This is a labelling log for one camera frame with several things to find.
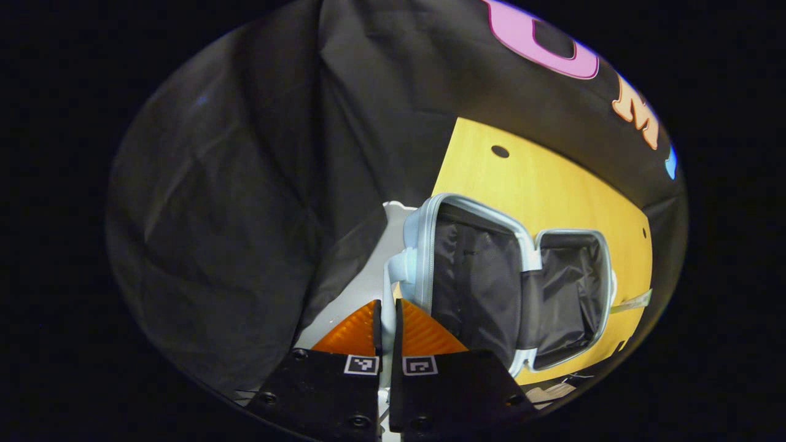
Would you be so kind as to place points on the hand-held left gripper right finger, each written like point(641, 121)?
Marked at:
point(398, 337)

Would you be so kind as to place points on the green blue tube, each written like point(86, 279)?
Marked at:
point(632, 301)

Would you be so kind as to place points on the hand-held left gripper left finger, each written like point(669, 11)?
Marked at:
point(377, 337)

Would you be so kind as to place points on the light blue suitcase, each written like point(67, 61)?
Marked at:
point(479, 276)

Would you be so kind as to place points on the white green tube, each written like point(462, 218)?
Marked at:
point(552, 393)

